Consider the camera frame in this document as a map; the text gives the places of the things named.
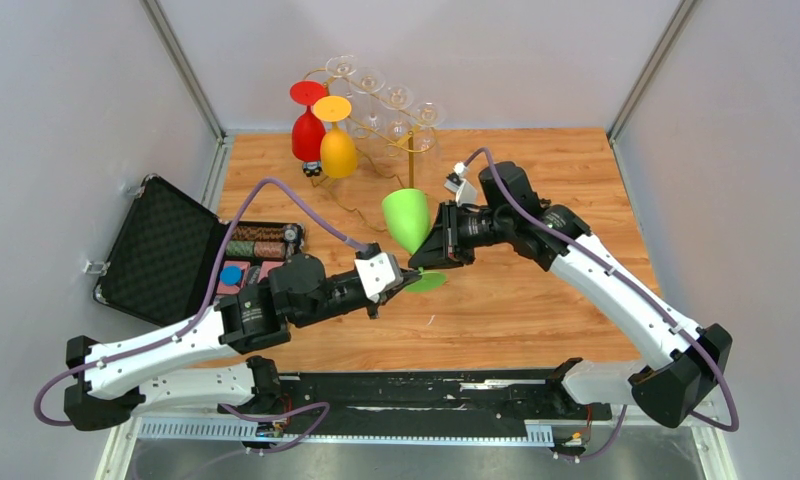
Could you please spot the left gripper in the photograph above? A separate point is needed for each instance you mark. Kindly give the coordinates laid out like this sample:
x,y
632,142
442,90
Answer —
x,y
385,297

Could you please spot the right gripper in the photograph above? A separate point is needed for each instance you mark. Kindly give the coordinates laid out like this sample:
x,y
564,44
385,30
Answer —
x,y
441,242

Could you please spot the green wine glass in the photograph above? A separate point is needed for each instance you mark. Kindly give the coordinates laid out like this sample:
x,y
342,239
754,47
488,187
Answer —
x,y
407,217

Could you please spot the clear wine glass front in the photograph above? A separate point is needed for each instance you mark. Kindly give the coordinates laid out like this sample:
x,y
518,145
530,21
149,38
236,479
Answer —
x,y
427,116

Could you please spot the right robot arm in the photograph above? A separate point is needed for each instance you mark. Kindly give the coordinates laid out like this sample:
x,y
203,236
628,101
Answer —
x,y
681,362

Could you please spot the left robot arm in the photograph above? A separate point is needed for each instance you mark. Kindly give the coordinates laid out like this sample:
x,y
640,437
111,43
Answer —
x,y
212,358

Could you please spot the orange wine glass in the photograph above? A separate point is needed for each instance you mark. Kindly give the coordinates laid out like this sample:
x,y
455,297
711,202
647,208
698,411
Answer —
x,y
338,152

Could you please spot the red wine glass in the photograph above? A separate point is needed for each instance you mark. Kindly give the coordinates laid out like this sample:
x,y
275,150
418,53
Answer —
x,y
308,130

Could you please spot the clear wine glass rearmost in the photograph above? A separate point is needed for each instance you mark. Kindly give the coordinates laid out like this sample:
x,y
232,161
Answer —
x,y
342,66

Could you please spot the clear dealer button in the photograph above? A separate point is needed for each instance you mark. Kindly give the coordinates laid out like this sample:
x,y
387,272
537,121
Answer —
x,y
252,275

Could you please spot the blue round chip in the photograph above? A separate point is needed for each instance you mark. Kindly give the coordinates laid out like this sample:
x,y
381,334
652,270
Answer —
x,y
231,275

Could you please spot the black poker chip case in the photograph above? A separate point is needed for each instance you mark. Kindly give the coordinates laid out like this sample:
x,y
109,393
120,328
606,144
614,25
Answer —
x,y
170,250

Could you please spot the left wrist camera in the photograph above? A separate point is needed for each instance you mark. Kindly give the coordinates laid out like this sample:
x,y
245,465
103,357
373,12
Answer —
x,y
378,272

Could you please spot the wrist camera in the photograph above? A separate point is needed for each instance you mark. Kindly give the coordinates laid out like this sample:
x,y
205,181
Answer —
x,y
378,272
464,192

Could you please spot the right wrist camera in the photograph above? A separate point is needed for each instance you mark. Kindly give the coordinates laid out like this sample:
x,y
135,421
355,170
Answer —
x,y
464,192

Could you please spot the gold wire glass rack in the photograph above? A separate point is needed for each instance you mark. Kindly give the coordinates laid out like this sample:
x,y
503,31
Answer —
x,y
376,174

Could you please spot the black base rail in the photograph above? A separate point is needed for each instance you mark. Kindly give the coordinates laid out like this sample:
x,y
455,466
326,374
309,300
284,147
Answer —
x,y
518,407

